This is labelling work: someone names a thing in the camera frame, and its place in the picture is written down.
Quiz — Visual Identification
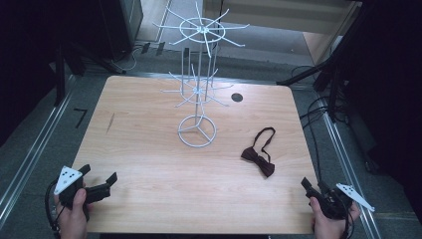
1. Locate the black floor cable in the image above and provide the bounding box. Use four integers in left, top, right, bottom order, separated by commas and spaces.
299, 95, 336, 182

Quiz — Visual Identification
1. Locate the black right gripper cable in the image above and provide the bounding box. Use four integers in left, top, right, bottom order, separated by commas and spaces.
343, 203, 355, 239

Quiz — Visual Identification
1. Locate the dark red bow tie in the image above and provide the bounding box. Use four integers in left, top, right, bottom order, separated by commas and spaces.
240, 126, 277, 178

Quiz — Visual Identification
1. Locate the black metal stand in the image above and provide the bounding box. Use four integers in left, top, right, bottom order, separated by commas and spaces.
53, 39, 127, 108
276, 1, 369, 124

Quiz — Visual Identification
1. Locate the metal floor rail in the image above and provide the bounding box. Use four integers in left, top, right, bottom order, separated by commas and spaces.
0, 75, 77, 222
318, 111, 383, 239

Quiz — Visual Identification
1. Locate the person's right hand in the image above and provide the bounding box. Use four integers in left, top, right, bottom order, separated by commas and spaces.
310, 196, 361, 239

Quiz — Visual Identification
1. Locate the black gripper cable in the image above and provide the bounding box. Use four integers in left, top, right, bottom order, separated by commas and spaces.
44, 178, 65, 235
343, 203, 355, 239

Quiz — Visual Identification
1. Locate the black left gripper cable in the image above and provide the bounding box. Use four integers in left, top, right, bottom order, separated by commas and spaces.
44, 178, 65, 235

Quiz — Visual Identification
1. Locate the dark cabinet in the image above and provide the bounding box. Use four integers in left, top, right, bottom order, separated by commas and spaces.
99, 0, 144, 61

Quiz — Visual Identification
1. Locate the white floor cable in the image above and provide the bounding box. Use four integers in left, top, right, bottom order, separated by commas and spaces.
109, 45, 138, 73

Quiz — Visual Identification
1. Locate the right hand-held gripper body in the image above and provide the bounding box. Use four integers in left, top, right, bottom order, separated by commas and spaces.
309, 182, 376, 221

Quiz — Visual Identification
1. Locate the light wooden board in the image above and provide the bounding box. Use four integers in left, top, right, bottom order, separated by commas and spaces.
202, 0, 363, 66

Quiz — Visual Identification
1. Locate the person's left hand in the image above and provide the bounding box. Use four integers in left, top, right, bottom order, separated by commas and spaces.
54, 187, 95, 239

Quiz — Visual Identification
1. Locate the white wire rack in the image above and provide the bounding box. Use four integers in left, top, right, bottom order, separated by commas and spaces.
151, 1, 251, 148

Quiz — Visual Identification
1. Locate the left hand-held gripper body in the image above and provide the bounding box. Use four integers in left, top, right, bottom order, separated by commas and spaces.
53, 165, 111, 211

